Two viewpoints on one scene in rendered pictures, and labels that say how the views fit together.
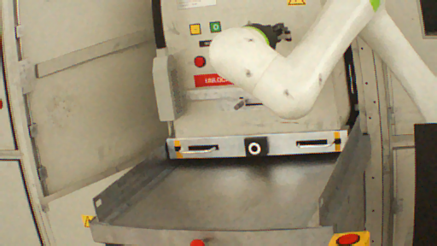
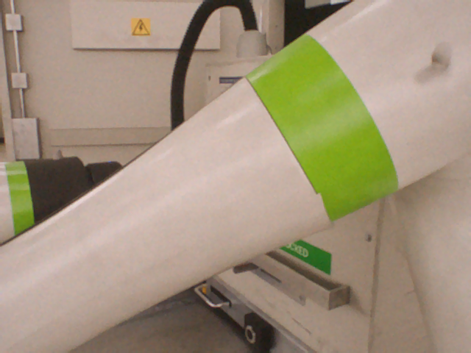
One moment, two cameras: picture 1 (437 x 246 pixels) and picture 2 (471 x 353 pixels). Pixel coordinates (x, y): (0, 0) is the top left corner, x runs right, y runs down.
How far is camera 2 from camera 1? 1.32 m
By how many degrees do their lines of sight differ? 37
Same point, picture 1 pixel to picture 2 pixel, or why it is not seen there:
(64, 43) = (102, 114)
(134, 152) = not seen: hidden behind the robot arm
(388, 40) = (458, 304)
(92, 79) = not seen: hidden behind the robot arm
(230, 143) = (241, 307)
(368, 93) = not seen: outside the picture
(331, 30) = (64, 237)
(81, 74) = (126, 158)
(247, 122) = (260, 293)
